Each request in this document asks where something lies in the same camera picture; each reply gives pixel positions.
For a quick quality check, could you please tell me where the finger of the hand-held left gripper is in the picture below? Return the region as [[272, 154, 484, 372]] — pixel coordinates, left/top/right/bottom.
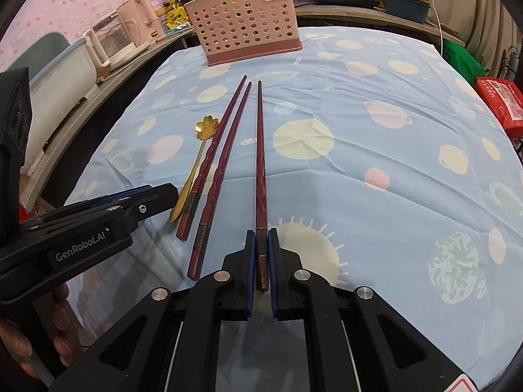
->
[[64, 185, 153, 214], [110, 183, 179, 242]]

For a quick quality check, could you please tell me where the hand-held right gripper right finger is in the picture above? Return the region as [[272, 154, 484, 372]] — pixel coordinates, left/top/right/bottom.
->
[[267, 226, 470, 392]]

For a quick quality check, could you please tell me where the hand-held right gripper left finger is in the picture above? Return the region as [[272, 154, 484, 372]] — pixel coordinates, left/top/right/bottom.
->
[[49, 229, 256, 392]]

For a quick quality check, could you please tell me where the gold flower spoon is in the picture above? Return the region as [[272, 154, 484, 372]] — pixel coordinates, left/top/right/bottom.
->
[[169, 116, 220, 224]]

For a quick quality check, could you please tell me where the maroon chopstick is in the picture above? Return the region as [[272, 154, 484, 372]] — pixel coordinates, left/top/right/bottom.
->
[[187, 82, 253, 282], [254, 80, 271, 293], [176, 74, 248, 241]]

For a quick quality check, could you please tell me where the pink perforated utensil basket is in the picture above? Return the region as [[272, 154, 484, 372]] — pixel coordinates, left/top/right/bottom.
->
[[183, 0, 304, 68]]

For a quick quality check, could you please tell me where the person's left hand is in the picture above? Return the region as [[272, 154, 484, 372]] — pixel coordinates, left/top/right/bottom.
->
[[0, 284, 76, 382]]

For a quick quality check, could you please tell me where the white dish rack teal lid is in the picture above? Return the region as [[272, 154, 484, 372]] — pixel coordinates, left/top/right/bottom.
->
[[0, 33, 99, 172]]

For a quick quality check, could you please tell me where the blue planet print tablecloth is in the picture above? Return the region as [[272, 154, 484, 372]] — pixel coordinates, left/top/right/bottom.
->
[[61, 26, 523, 388]]

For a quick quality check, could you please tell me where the glass kettle white base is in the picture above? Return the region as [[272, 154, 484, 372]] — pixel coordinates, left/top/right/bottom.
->
[[83, 12, 152, 78]]

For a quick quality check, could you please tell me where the pink electric kettle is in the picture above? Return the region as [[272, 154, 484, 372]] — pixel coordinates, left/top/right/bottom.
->
[[118, 0, 166, 43]]

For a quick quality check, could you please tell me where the bottle with yellow label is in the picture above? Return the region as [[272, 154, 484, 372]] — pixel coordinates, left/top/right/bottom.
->
[[169, 0, 191, 27]]

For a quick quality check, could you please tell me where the black induction cooktop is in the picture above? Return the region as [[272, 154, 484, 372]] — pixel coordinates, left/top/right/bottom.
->
[[294, 0, 380, 9]]

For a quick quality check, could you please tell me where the red printed bag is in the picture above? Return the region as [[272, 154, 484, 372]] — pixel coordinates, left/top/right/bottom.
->
[[474, 77, 523, 131]]

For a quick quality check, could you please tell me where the green plastic bag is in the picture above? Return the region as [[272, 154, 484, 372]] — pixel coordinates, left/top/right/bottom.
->
[[442, 39, 487, 76]]

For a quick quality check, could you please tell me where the stack of teal bowls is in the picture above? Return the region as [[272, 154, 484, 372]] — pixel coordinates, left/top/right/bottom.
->
[[374, 0, 434, 24]]

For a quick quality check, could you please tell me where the black metal rack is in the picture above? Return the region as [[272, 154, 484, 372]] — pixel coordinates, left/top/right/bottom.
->
[[500, 47, 523, 78]]

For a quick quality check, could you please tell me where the beige curtain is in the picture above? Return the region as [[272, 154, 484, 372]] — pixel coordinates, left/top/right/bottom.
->
[[411, 0, 507, 50]]

